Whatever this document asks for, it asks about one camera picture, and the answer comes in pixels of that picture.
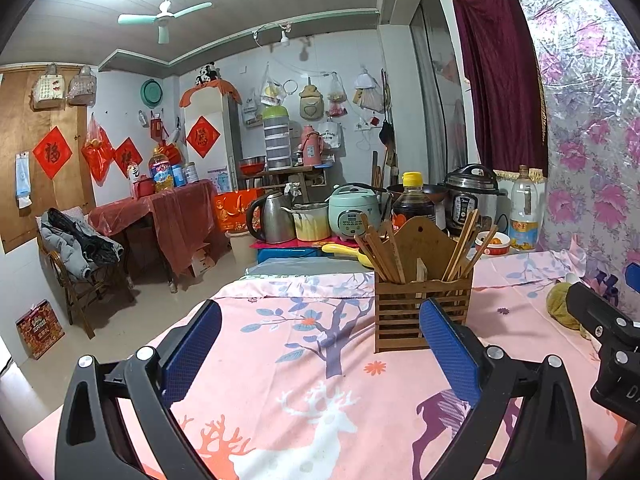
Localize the maroon curtain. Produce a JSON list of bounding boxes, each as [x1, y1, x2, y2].
[[451, 0, 550, 179]]

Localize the pink deer print bedsheet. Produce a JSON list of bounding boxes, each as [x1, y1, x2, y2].
[[22, 250, 640, 480]]

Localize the panda plush toy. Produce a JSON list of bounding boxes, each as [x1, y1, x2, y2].
[[195, 61, 221, 86]]

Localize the table with red cloth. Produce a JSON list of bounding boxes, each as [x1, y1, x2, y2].
[[88, 179, 219, 293]]

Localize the floral plastic wall sheet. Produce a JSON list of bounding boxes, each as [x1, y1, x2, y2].
[[500, 0, 640, 306]]

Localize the red diamond paper poster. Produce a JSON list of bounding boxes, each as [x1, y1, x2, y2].
[[113, 137, 144, 178], [186, 116, 221, 159], [32, 126, 74, 181]]

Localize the stacked food carrier green lid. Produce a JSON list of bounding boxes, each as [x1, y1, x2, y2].
[[262, 105, 292, 170]]

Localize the clear plastic oil bottle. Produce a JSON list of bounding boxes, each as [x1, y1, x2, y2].
[[508, 165, 542, 252]]

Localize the grey mattress pad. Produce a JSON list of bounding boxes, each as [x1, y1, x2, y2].
[[243, 258, 375, 277]]

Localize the wooden chopstick holder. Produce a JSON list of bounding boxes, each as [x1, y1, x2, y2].
[[374, 216, 475, 356]]

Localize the cardboard box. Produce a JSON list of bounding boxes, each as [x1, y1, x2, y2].
[[190, 245, 216, 277]]

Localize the olive and white plush toy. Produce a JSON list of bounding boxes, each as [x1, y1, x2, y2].
[[545, 282, 593, 333]]

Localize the beige jar shaped wall pocket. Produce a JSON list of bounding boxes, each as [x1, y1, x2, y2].
[[299, 85, 326, 120]]

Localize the orange cloth cover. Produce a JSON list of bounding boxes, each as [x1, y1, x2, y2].
[[180, 80, 243, 108]]

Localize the black silver pressure cooker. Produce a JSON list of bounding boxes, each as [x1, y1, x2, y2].
[[443, 163, 507, 237]]

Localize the blue hanging tissue packet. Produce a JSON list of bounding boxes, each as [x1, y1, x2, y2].
[[14, 151, 34, 210]]

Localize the yellow frying pan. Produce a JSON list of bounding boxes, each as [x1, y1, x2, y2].
[[321, 242, 375, 267]]

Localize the pink thermos flask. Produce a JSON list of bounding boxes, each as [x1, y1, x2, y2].
[[299, 125, 323, 166]]

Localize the dark soy sauce bottle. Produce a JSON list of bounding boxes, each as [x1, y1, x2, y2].
[[391, 172, 437, 233]]

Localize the white plastic bucket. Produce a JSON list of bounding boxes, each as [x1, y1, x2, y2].
[[226, 230, 258, 267]]

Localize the white refrigerator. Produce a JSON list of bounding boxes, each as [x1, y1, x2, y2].
[[181, 85, 244, 196]]

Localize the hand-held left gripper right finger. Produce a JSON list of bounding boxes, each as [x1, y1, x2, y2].
[[419, 297, 587, 480]]

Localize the green ceiling fan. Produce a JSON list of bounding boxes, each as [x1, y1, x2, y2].
[[117, 0, 214, 45]]

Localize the yellow cooking oil jug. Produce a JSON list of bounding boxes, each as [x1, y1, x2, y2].
[[150, 147, 176, 193]]

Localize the steel electric kettle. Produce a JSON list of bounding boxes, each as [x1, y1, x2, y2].
[[245, 190, 297, 245]]

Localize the small wooden side table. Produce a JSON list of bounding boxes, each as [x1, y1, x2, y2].
[[244, 162, 335, 206]]

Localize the clear hanging bag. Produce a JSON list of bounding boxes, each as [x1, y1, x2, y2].
[[67, 65, 97, 107]]

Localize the orange red gift bag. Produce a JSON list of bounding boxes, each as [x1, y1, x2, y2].
[[215, 190, 264, 233]]

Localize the plastic bag with red contents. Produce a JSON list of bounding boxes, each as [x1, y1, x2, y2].
[[326, 74, 348, 117]]

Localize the dark brown wok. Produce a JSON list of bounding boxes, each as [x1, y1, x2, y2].
[[384, 183, 449, 201]]

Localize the steel pot with lid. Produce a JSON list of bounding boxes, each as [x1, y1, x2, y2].
[[281, 202, 332, 242]]

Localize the red plastic hanging bag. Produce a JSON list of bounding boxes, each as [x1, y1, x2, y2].
[[81, 114, 114, 187]]

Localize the white plastic hanging bag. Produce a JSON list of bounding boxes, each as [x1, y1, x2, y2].
[[354, 67, 385, 112]]

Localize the wooden chair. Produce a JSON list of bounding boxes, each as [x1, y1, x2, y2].
[[37, 240, 137, 341]]

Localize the brown wooden door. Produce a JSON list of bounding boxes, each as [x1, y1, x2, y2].
[[0, 62, 97, 255]]

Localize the red patterned gift box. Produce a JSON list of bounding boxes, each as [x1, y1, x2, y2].
[[15, 299, 66, 361]]

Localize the white printed tote bag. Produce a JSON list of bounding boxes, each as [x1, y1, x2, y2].
[[317, 119, 344, 150]]

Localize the plastic bag with yellow contents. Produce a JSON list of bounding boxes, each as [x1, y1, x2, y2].
[[260, 64, 287, 106]]

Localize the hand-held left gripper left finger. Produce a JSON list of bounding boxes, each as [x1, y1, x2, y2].
[[54, 299, 222, 480]]

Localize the pale green rice cooker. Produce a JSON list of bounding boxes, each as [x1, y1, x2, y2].
[[327, 183, 385, 241]]

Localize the printed white hanging bag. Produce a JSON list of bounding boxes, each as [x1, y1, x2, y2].
[[31, 63, 67, 112]]

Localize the bunch of wooden chopsticks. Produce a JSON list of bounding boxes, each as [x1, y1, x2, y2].
[[353, 208, 501, 285]]

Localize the white red rimmed bowl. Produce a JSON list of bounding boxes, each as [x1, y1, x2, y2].
[[474, 232, 512, 257]]

